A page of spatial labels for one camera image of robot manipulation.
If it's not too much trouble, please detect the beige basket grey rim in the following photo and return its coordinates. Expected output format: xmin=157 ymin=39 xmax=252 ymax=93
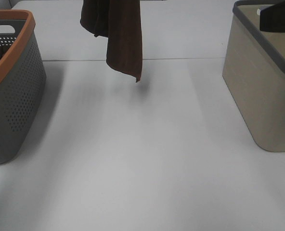
xmin=222 ymin=0 xmax=285 ymax=152

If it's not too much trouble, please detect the grey perforated basket orange rim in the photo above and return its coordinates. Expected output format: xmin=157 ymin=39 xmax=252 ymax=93
xmin=0 ymin=9 xmax=46 ymax=165

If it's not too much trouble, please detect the brown towel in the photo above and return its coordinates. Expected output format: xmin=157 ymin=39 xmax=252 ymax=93
xmin=80 ymin=0 xmax=143 ymax=82

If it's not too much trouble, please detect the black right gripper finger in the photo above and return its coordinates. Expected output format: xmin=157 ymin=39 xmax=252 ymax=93
xmin=259 ymin=1 xmax=285 ymax=33

